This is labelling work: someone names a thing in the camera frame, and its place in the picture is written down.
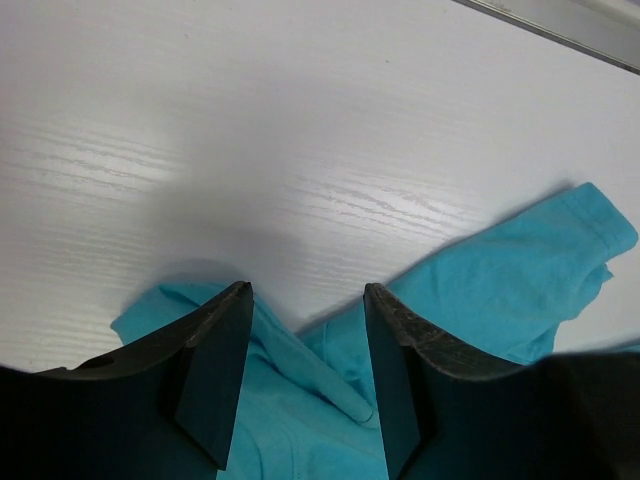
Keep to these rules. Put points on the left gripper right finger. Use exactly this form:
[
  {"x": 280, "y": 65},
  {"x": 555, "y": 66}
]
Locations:
[{"x": 451, "y": 411}]

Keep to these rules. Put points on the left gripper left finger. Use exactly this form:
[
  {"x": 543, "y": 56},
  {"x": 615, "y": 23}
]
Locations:
[{"x": 161, "y": 407}]

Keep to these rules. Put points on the turquoise t shirt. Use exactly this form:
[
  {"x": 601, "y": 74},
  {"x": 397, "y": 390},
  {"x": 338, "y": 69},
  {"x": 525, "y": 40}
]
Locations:
[{"x": 307, "y": 406}]

